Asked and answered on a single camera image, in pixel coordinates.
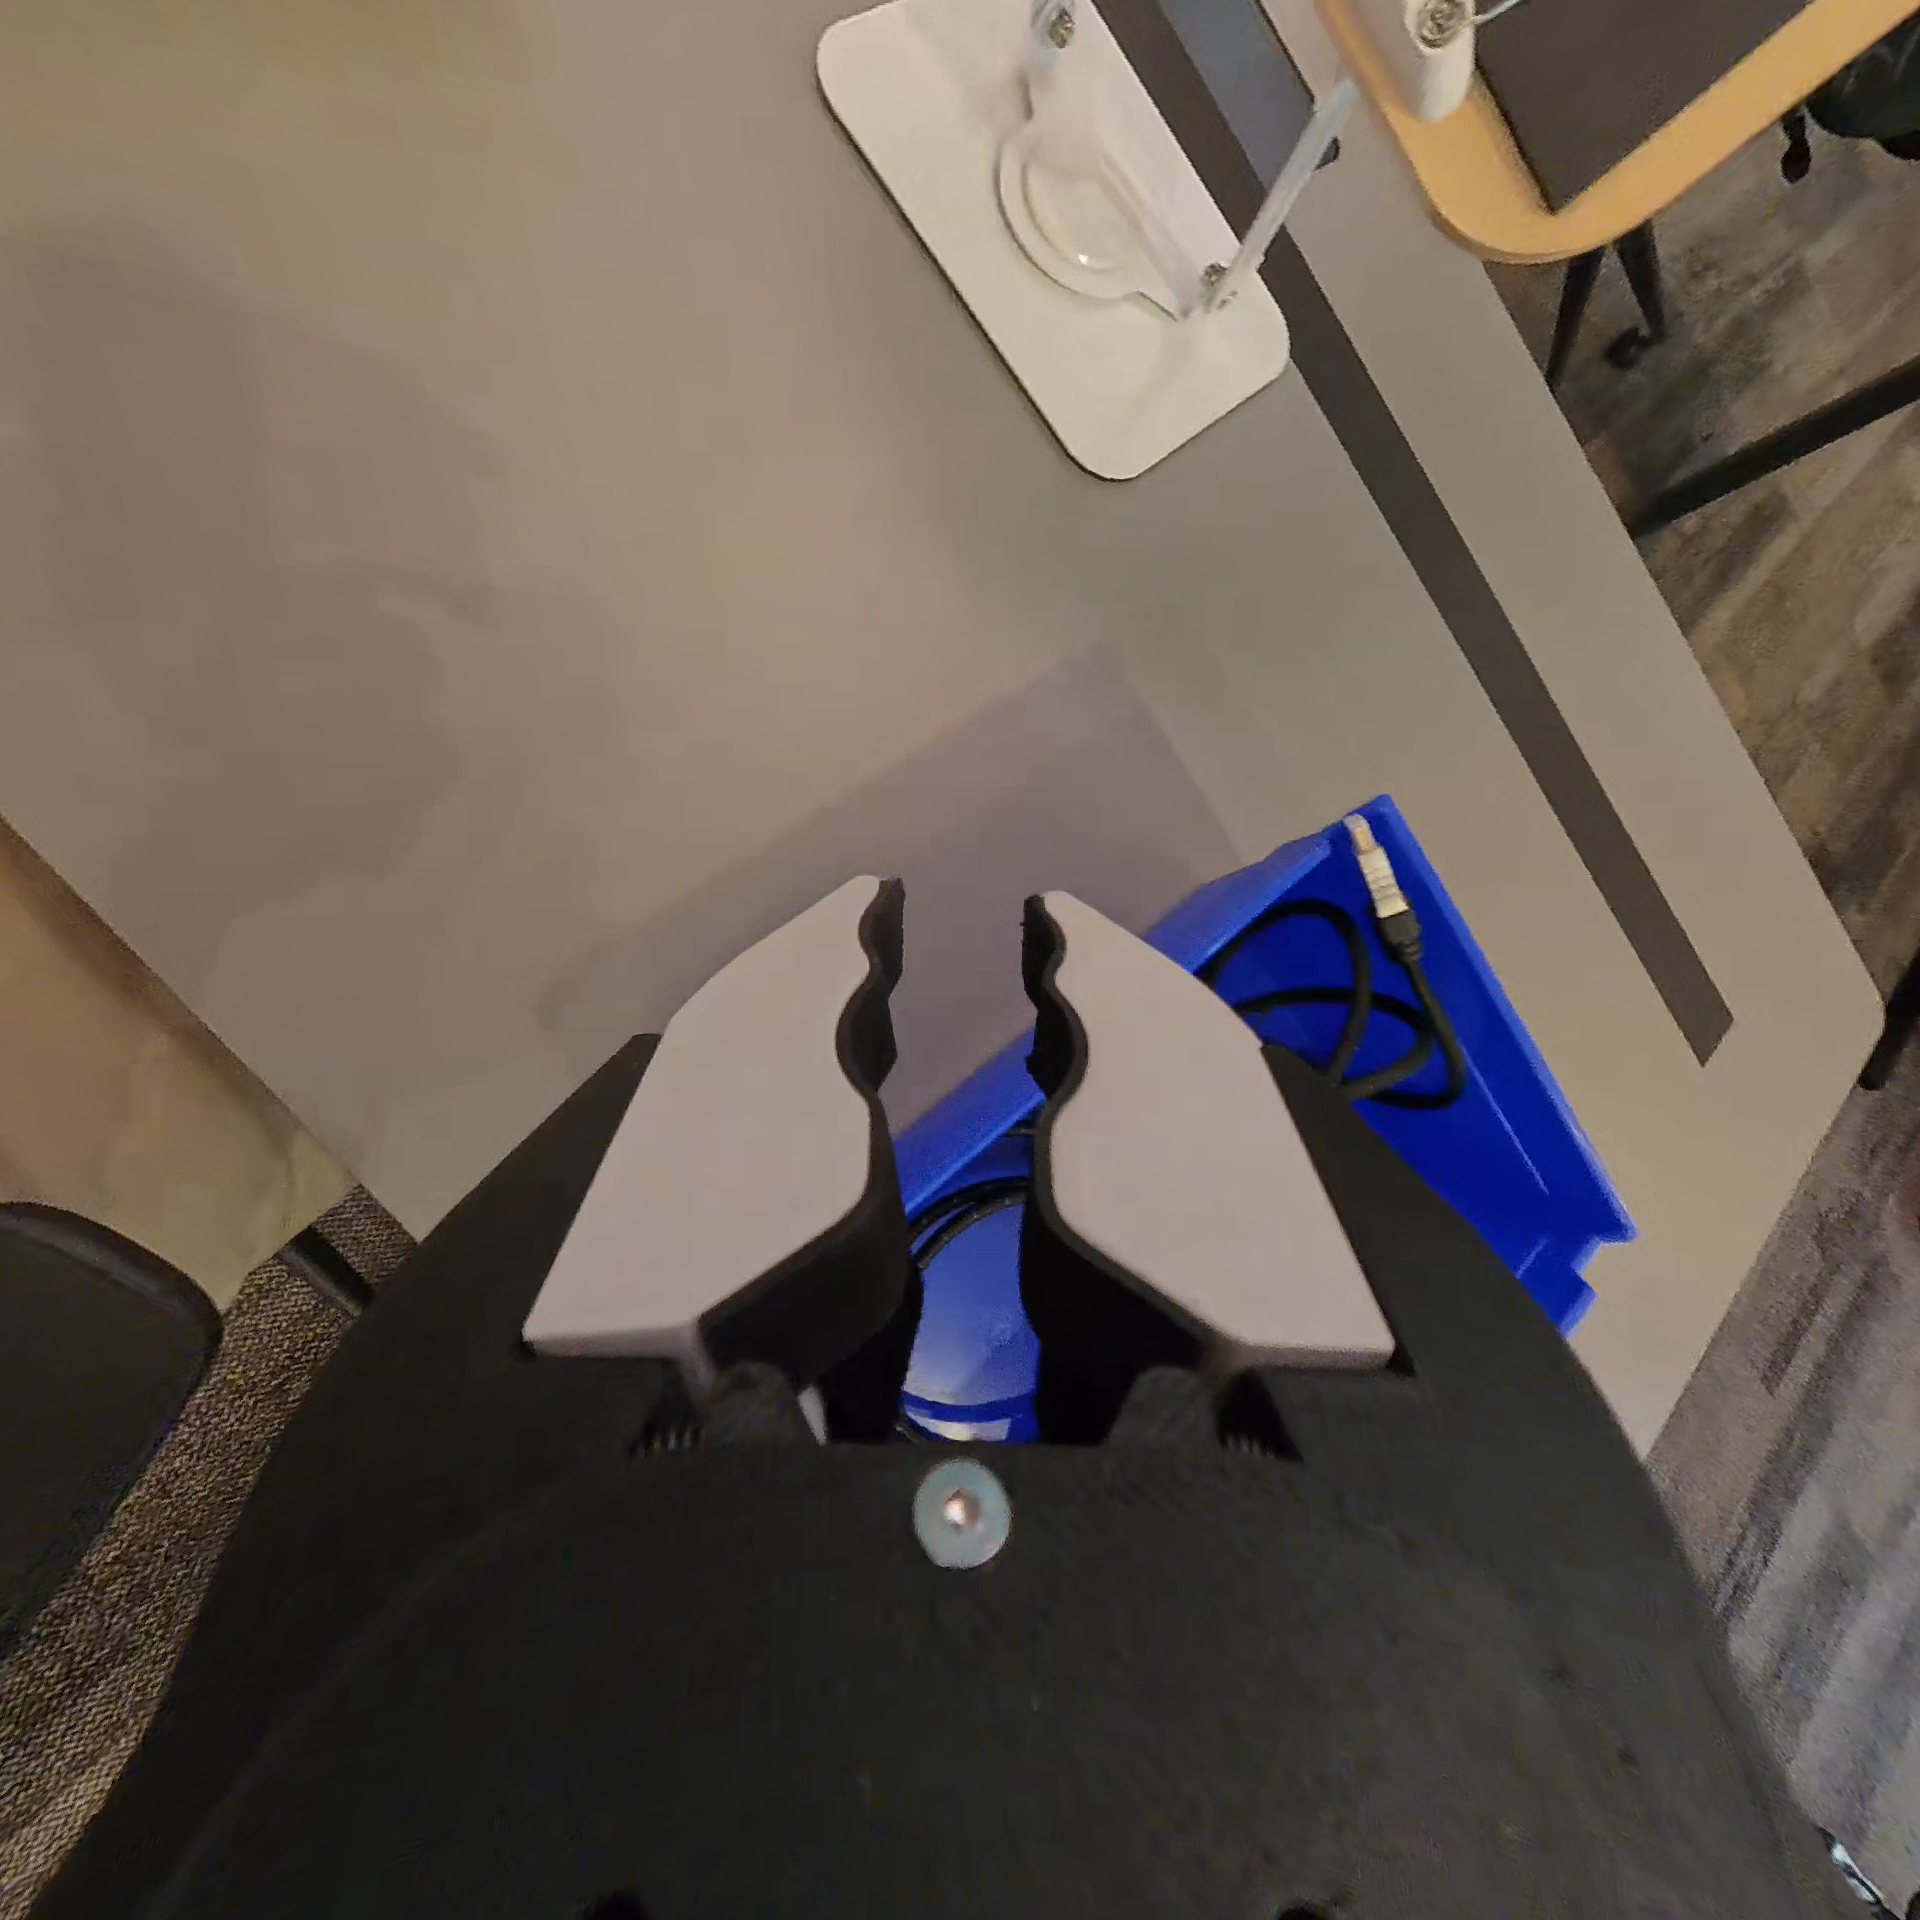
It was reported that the blue storage bin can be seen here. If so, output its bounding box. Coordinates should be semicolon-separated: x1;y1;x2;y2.
893;796;1640;1443

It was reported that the wood-framed black panel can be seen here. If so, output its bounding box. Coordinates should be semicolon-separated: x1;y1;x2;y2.
1317;0;1920;268

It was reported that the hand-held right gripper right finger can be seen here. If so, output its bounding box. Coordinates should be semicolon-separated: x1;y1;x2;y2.
1017;886;1399;1448

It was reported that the white panel stand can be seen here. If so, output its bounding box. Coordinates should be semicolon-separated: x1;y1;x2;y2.
813;0;1480;479

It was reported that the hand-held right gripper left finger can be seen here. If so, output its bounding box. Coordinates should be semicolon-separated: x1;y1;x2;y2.
521;872;920;1443

